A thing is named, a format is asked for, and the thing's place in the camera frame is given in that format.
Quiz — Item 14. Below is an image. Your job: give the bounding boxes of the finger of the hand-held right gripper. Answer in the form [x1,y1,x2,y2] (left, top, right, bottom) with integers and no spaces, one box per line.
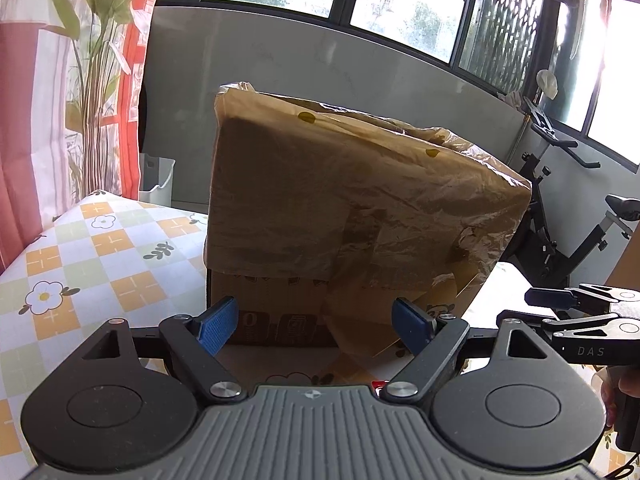
[525,284,640,309]
[496,310,623,334]

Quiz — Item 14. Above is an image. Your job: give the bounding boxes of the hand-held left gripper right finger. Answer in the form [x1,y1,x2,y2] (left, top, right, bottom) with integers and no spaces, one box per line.
[381,298,568,403]

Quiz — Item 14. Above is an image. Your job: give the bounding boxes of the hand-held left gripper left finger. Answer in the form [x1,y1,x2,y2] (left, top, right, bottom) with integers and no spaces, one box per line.
[62,296,248,403]

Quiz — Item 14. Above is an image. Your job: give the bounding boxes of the cardboard box with plastic liner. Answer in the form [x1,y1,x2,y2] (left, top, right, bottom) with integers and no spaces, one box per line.
[202,80,532,358]

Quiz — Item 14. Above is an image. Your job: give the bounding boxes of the person's right hand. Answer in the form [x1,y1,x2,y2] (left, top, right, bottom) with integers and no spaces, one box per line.
[600,365,640,428]

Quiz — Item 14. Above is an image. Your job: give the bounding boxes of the black exercise bike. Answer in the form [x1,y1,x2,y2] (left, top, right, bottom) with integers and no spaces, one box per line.
[500,95,640,291]

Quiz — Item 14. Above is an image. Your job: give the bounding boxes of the brown cardboard sheet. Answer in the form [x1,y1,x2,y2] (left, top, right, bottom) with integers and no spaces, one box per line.
[605,232,640,288]

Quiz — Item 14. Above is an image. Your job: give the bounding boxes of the checked floral tablecloth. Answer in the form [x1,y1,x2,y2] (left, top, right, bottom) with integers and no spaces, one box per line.
[0,190,640,480]

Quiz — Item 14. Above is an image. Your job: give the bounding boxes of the white plastic bin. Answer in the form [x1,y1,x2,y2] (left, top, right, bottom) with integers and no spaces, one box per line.
[139,152,177,207]

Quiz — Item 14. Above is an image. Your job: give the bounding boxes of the white cloth bag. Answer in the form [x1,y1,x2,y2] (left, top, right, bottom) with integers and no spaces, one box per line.
[536,70,559,100]

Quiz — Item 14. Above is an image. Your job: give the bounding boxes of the printed curtain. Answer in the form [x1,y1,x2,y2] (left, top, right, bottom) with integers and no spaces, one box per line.
[0,0,168,273]

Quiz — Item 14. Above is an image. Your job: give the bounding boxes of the black framed window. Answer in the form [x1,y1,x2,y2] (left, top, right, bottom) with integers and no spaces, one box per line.
[160,0,640,176]

